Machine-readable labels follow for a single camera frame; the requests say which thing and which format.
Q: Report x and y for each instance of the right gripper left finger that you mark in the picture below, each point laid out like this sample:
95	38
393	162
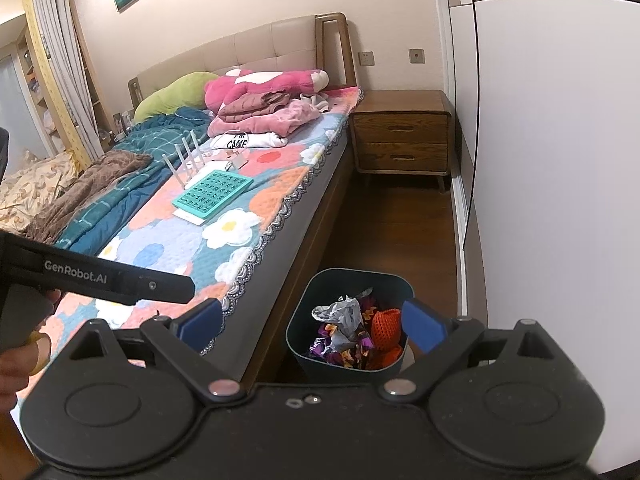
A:
179	343

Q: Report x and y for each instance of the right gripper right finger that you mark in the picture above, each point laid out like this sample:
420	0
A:
444	343

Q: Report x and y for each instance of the orange foam fruit net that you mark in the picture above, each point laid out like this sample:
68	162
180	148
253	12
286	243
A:
386	335

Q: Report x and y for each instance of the purple orange snack bag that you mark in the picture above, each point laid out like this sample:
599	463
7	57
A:
355	358

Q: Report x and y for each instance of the dark teal trash bin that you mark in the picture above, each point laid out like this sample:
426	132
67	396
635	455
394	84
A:
390	291

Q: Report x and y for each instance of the person left hand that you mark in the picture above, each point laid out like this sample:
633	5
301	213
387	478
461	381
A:
21	363

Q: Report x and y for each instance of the crumpled silver foil wrapper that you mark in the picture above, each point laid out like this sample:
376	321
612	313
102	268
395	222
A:
340	323

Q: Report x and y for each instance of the floral bed sheet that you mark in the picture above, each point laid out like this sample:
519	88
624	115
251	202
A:
244	255

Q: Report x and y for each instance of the brown plush blanket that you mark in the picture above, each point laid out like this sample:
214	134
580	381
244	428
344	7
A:
85	189

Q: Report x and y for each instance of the teal grid tray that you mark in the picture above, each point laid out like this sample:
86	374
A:
212	193

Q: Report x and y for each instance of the white wifi router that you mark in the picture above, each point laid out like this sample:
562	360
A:
194	166

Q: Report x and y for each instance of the teal quilt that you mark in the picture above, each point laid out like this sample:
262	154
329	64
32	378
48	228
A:
129	175

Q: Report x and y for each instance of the wooden bed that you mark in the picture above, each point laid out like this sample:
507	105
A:
292	44

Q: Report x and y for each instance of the white printed shirt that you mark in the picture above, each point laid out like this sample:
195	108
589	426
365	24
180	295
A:
238	141

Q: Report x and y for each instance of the wooden nightstand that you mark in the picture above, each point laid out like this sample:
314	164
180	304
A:
404	132

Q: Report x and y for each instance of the green pillow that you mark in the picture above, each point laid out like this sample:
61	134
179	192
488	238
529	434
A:
186	91

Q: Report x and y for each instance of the light pink folded garment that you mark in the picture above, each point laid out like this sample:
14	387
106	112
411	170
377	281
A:
282	122

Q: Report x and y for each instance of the pink folded blanket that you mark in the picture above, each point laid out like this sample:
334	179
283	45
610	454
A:
223	90

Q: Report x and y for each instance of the white curtain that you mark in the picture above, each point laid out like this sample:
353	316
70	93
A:
62	76

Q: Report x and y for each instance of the white wardrobe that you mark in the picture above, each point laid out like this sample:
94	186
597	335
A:
546	185

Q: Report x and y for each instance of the wall socket right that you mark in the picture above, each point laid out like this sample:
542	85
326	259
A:
416	56

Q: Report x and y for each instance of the wall socket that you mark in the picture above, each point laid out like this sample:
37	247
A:
366	58
416	56

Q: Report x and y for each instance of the wall socket left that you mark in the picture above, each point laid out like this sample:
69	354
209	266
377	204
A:
366	58

